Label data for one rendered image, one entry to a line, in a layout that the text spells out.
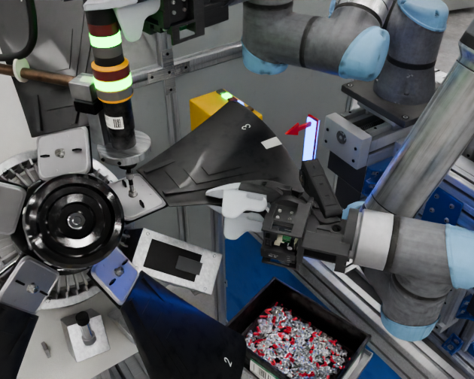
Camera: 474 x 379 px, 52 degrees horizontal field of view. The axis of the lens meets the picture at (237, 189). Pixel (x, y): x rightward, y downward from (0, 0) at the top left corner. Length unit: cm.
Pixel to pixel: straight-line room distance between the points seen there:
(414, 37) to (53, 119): 83
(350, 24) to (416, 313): 40
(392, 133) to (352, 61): 59
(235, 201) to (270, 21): 27
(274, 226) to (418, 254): 18
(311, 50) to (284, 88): 113
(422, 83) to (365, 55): 58
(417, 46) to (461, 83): 55
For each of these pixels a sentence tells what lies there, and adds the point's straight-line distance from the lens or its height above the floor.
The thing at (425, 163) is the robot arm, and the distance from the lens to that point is 71.
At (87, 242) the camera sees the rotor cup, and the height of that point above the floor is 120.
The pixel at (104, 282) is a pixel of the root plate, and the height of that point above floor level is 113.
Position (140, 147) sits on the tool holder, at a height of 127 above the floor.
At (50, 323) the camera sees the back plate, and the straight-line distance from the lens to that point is 92.
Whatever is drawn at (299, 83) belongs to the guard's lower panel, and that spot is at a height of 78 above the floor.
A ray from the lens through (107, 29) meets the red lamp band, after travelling 57.
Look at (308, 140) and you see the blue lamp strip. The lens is 89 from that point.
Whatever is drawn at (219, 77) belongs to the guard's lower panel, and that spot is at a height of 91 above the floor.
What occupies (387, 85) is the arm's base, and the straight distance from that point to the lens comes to 127.
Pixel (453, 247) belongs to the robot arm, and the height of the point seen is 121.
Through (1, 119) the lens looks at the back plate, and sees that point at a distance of 93.
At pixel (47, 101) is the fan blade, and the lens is 72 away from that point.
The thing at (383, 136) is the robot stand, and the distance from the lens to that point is 125.
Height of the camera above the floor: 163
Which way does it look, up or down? 39 degrees down
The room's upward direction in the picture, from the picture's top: straight up
